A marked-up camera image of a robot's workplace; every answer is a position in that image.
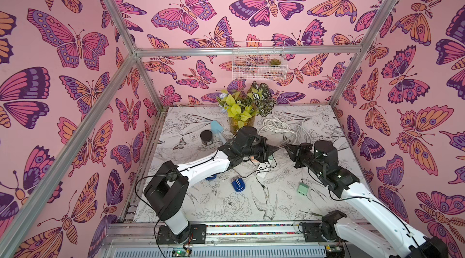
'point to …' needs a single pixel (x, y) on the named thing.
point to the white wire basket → (259, 60)
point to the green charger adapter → (303, 189)
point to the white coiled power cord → (275, 125)
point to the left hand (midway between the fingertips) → (283, 145)
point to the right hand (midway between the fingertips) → (286, 141)
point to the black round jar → (206, 137)
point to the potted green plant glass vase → (241, 109)
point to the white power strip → (261, 166)
